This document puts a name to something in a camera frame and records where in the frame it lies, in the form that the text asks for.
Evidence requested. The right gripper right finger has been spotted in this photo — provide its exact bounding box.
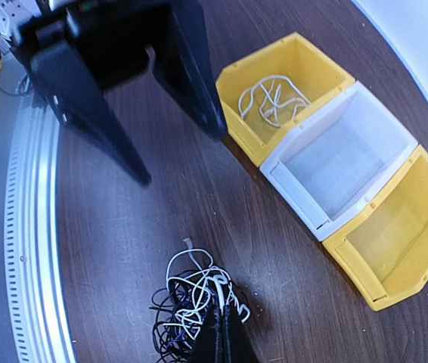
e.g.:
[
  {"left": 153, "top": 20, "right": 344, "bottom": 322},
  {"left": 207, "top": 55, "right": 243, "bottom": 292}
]
[{"left": 222, "top": 306, "right": 260, "bottom": 363}]

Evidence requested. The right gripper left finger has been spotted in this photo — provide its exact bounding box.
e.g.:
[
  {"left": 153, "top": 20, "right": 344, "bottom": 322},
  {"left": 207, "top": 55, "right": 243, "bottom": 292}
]
[{"left": 188, "top": 303, "right": 222, "bottom": 363}]

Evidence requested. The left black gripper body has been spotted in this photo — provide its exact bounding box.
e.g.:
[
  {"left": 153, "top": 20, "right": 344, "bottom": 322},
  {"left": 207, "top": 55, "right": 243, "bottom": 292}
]
[{"left": 11, "top": 1, "right": 199, "bottom": 91}]

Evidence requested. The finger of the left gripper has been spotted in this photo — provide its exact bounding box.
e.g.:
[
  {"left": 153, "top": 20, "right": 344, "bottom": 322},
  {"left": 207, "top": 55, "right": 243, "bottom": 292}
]
[
  {"left": 153, "top": 7, "right": 228, "bottom": 140},
  {"left": 30, "top": 42, "right": 151, "bottom": 186}
]

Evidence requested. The thick white cable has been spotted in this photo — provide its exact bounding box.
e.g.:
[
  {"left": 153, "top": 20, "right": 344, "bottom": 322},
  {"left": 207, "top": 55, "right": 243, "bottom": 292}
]
[{"left": 237, "top": 74, "right": 312, "bottom": 129}]

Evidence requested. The white power strip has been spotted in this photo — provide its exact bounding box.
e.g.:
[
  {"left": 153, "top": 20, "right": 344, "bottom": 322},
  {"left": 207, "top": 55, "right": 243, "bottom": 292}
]
[{"left": 0, "top": 0, "right": 41, "bottom": 39}]

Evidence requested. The left yellow plastic bin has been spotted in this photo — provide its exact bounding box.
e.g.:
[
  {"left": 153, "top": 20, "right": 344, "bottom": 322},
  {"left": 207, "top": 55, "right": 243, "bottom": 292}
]
[{"left": 216, "top": 33, "right": 355, "bottom": 166}]

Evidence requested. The yellow plastic bin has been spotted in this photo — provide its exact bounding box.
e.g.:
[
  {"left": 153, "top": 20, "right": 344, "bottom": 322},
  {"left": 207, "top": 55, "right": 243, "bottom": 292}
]
[
  {"left": 323, "top": 146, "right": 428, "bottom": 311},
  {"left": 216, "top": 33, "right": 355, "bottom": 166}
]

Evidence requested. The white plastic bin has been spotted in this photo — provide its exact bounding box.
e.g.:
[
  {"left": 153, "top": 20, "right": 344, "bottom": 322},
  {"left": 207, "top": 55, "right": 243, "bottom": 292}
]
[{"left": 260, "top": 82, "right": 418, "bottom": 241}]

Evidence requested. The right yellow plastic bin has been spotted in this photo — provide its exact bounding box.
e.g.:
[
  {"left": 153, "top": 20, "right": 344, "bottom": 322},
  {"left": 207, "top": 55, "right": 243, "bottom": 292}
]
[{"left": 323, "top": 146, "right": 428, "bottom": 311}]

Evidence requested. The black tangled cable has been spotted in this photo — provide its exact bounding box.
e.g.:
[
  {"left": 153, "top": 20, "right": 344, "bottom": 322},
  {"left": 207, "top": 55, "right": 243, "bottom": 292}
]
[{"left": 149, "top": 268, "right": 253, "bottom": 363}]

